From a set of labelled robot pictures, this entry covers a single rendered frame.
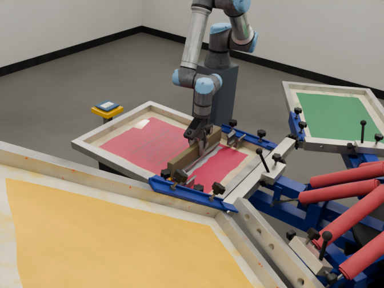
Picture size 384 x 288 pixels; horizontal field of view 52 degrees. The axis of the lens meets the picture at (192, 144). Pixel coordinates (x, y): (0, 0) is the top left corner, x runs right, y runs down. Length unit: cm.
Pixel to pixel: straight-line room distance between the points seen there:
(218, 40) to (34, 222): 161
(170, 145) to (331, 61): 383
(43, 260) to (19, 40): 483
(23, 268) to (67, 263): 9
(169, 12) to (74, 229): 588
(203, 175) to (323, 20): 395
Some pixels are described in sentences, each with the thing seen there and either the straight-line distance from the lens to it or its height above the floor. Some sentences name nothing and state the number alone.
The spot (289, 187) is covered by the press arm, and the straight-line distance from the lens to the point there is 166.
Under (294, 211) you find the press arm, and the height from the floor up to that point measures 92.
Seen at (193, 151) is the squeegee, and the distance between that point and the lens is 178.
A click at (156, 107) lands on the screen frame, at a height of 98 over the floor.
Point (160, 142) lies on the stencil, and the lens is 200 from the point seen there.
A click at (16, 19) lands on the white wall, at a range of 542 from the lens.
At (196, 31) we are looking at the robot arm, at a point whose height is 150.
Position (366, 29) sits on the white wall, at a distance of 535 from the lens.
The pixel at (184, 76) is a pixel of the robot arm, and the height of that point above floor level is 132.
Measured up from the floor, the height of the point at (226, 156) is 95.
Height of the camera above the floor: 201
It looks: 32 degrees down
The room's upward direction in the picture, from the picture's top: 4 degrees clockwise
